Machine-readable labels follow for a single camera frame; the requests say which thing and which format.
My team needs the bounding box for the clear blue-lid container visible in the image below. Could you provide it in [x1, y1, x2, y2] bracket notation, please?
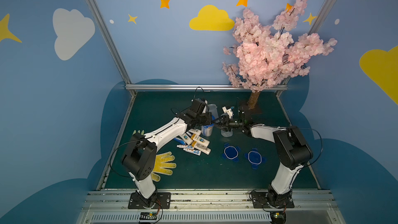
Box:
[221, 130, 233, 138]
[208, 104, 219, 119]
[201, 124, 214, 137]

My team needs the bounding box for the white orange-cap lotion bottle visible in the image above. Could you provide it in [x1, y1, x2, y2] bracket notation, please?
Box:
[188, 129, 202, 135]

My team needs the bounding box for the blue container lid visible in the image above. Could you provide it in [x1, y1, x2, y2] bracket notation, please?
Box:
[244, 148, 267, 170]
[222, 143, 240, 162]

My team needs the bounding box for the blue travel toothbrush case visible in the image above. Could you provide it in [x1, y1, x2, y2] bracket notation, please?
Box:
[174, 138, 186, 145]

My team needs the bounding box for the small white toothpaste tube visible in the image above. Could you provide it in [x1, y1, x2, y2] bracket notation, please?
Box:
[183, 148, 201, 156]

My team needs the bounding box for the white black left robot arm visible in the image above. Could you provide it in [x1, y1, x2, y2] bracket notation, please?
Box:
[120, 111, 212, 208]

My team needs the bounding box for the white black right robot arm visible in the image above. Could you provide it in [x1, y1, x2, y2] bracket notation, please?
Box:
[212, 110, 313, 208]

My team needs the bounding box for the green plastic garden fork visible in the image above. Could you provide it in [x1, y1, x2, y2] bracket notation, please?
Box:
[132, 130, 145, 135]

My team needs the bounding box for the yellow white work glove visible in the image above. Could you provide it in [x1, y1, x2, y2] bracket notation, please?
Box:
[151, 151, 177, 182]

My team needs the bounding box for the pink artificial blossom tree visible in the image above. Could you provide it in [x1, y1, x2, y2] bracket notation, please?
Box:
[222, 0, 337, 110]

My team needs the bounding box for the right small circuit board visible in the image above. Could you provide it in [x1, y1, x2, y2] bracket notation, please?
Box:
[270, 212, 287, 224]

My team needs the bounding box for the small circuit board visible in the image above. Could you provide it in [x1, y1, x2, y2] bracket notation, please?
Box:
[270, 212, 287, 224]
[138, 212, 158, 223]

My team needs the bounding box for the left small circuit board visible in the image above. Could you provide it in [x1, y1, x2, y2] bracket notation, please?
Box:
[138, 212, 158, 223]

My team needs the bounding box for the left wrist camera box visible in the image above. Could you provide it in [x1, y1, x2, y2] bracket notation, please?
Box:
[189, 98, 207, 114]

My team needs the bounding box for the horizontal aluminium back rail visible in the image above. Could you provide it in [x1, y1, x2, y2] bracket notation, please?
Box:
[125, 83, 288, 92]

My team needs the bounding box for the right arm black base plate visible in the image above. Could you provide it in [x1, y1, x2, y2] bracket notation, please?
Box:
[249, 190, 295, 209]

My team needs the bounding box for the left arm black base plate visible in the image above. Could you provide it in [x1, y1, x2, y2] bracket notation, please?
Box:
[127, 192, 171, 209]

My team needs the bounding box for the front aluminium rail frame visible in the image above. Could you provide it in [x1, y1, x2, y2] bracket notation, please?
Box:
[77, 189, 345, 224]

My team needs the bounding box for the right aluminium corner post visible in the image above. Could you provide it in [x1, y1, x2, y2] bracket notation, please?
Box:
[275, 0, 349, 97]

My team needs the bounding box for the aluminium corner post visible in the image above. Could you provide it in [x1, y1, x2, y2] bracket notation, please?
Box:
[275, 0, 349, 97]
[85, 0, 136, 97]

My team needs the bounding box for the left aluminium corner post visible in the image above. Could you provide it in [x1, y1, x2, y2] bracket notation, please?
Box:
[85, 0, 136, 97]

